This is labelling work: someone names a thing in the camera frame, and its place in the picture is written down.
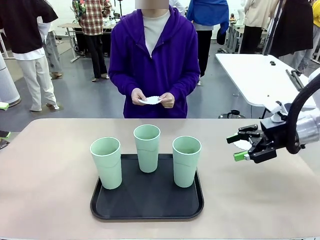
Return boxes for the person's right forearm purple sleeve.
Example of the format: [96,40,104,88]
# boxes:
[108,69,137,98]

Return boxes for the bystander in blue jacket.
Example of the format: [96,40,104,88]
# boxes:
[186,0,230,86]

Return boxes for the wooden desk with metal legs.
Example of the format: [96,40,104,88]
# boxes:
[57,22,118,63]

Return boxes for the black plastic serving tray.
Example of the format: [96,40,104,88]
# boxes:
[89,153,205,223]

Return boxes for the pale green plastic cup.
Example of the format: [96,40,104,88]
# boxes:
[89,136,123,190]
[133,124,161,174]
[172,136,202,188]

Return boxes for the white folding table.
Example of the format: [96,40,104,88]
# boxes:
[215,53,320,120]

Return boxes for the grey background desks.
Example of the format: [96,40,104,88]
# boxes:
[224,21,270,55]

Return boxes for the bystander in yellow top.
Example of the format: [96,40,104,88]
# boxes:
[311,0,320,61]

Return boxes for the person's left forearm purple sleeve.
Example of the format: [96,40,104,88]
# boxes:
[168,71,201,100]

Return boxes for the white cylindrical appliance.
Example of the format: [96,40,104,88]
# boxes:
[0,53,22,106]

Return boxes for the bystander black top white trousers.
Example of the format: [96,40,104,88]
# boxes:
[0,0,61,112]

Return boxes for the bystander beige jacket black trousers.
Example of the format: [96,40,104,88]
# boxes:
[239,0,278,55]

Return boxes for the white scalloped paper coaster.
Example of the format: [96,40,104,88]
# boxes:
[138,95,163,106]
[232,139,253,152]

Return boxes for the bystander in plaid shirt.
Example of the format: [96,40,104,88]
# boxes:
[72,0,113,83]

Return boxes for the person's left hand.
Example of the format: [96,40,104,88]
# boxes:
[157,92,175,109]

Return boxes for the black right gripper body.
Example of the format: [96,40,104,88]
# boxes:
[248,116,300,165]

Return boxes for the white mannequin figure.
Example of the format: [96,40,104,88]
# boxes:
[236,6,246,26]

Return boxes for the person in purple hoodie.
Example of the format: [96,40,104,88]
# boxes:
[108,0,201,119]

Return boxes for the bystander in grey trousers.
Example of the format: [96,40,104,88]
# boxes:
[37,14,63,80]

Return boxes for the black folded tripod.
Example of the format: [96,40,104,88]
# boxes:
[285,69,305,92]

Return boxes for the bystander in dark coat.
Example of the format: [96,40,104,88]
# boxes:
[269,0,315,73]

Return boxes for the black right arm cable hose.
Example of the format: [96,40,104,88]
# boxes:
[285,74,320,155]

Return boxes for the black stand pole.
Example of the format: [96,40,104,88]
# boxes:
[262,0,286,56]

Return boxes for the person's right hand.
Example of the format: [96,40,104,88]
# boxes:
[130,87,148,106]

